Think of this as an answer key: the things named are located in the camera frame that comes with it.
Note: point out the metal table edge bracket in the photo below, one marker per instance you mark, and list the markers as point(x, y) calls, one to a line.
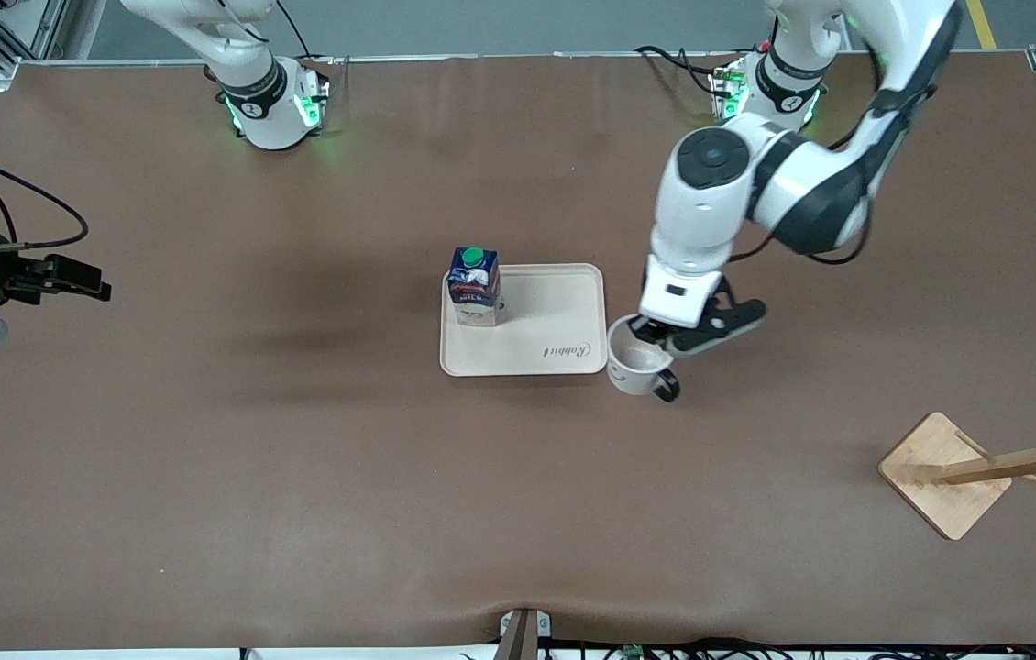
point(523, 637)

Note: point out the small green circuit board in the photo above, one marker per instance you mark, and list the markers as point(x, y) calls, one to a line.
point(633, 653)

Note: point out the cream plastic tray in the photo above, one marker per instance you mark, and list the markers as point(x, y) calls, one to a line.
point(545, 321)

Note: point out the wooden cup rack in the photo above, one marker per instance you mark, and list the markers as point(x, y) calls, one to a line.
point(944, 495)

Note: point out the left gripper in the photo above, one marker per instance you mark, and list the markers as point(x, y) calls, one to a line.
point(647, 330)

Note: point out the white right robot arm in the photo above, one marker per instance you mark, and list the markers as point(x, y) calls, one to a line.
point(252, 101)

